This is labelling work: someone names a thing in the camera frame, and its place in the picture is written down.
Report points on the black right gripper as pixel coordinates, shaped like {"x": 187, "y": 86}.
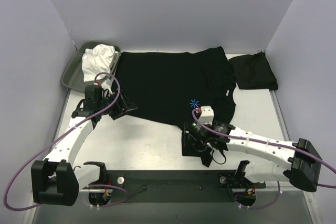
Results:
{"x": 189, "y": 143}

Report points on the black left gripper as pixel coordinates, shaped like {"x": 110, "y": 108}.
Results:
{"x": 122, "y": 105}

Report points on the black t shirt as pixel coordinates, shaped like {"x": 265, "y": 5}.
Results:
{"x": 165, "y": 86}
{"x": 253, "y": 72}

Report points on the grey plastic tray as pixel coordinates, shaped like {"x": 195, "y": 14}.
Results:
{"x": 72, "y": 77}

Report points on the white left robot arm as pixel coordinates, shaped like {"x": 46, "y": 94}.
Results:
{"x": 54, "y": 180}

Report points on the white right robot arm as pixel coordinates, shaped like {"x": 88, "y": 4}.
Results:
{"x": 293, "y": 162}

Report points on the crumpled white t shirt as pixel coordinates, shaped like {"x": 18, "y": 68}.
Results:
{"x": 97, "y": 60}

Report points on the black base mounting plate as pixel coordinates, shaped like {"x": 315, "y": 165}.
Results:
{"x": 171, "y": 186}

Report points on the folded black t shirt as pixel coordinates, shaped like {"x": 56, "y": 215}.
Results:
{"x": 253, "y": 72}

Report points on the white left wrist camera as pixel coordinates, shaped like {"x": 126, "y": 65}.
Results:
{"x": 106, "y": 86}

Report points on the aluminium front rail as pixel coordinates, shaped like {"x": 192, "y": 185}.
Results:
{"x": 273, "y": 184}

